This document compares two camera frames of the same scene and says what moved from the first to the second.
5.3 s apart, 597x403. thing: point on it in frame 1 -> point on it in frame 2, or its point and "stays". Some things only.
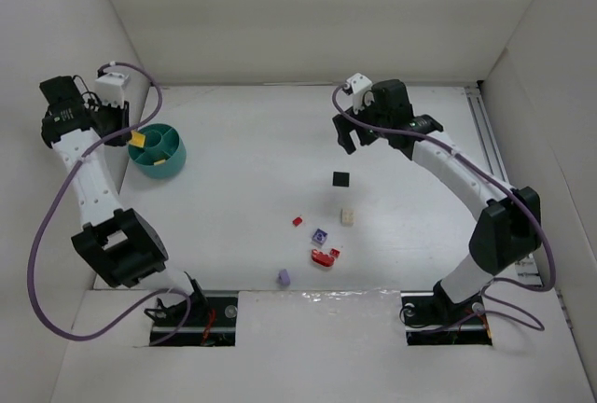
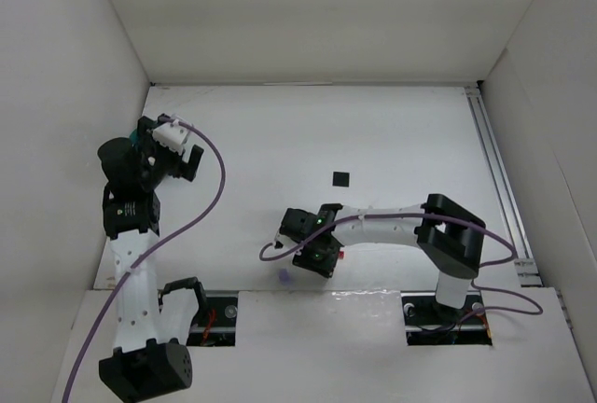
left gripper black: (112, 119) -> (176, 163)
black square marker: (340, 179) stays
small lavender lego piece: (284, 277) stays
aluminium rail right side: (529, 272) stays
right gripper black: (356, 124) -> (289, 226)
